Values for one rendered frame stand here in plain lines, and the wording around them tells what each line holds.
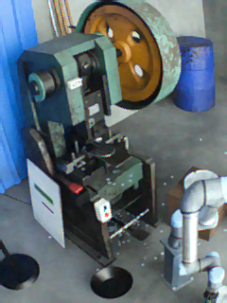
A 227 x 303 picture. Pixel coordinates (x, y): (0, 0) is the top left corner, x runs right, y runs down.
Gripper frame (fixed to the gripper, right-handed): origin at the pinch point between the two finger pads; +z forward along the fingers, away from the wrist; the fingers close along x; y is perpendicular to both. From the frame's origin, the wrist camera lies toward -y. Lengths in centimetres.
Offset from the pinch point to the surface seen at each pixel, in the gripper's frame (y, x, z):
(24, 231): -54, -163, 33
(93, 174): -61, -87, -36
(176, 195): -88, -39, -2
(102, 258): -43, -85, 30
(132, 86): -110, -71, -74
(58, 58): -60, -94, -114
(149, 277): -34, -46, 34
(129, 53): -108, -69, -100
